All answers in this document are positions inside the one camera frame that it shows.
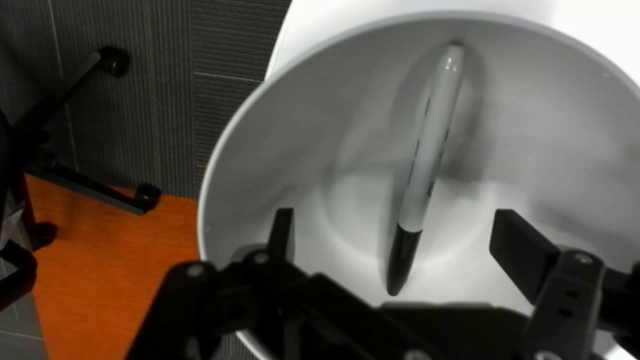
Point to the white round bowl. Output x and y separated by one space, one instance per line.
542 124

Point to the white round table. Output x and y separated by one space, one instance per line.
611 26

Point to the white marker with black cap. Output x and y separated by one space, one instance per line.
434 126

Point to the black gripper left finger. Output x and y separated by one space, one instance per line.
294 314

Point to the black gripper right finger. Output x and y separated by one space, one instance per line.
572 292

